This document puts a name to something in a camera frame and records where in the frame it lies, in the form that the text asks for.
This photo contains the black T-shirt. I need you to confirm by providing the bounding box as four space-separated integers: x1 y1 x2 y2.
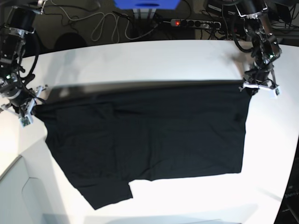
36 82 251 210

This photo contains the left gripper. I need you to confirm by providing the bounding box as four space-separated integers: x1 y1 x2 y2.
239 74 280 98

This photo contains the black power strip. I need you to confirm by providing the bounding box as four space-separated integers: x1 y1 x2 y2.
164 19 221 30

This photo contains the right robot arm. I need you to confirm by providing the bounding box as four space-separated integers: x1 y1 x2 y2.
0 0 47 127

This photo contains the blue plastic box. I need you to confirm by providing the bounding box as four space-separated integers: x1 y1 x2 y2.
114 0 180 10

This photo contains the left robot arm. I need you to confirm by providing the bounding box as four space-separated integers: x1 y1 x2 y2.
231 0 282 98

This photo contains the grey panel bottom left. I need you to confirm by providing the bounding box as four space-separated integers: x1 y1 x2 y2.
0 155 68 224

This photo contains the white coiled cable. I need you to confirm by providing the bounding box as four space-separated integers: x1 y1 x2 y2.
50 0 155 42

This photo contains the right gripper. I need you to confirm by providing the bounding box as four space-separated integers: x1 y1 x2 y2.
0 85 47 128

